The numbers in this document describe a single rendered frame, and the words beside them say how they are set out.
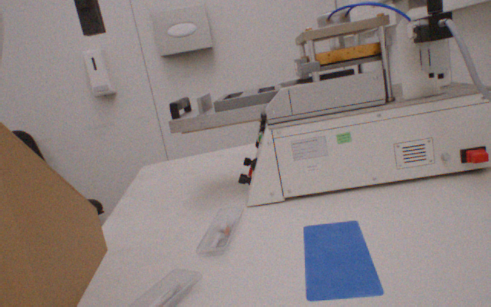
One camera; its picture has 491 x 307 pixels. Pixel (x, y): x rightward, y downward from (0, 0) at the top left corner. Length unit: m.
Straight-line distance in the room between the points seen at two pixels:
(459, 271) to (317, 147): 0.38
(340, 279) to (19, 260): 0.42
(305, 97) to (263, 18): 1.64
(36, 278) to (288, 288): 0.33
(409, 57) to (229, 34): 1.65
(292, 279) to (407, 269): 0.16
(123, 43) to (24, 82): 0.61
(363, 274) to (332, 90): 0.40
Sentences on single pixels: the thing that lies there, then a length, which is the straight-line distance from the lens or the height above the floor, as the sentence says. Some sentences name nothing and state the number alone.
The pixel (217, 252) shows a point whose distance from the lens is 0.69.
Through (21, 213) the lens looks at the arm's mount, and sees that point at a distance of 0.58.
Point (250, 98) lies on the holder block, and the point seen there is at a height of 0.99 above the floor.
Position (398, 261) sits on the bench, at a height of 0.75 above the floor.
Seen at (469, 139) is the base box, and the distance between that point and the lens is 0.93.
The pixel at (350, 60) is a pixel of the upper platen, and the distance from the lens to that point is 0.91.
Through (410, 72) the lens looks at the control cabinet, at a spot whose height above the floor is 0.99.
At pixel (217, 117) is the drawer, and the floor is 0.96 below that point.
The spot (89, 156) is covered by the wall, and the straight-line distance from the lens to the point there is 2.55.
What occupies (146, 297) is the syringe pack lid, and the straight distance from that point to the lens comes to 0.61.
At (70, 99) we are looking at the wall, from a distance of 2.53.
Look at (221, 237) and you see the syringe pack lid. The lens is 0.72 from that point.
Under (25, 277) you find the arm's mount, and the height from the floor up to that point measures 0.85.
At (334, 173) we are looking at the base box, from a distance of 0.87.
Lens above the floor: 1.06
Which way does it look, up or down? 11 degrees down
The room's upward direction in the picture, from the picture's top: 11 degrees counter-clockwise
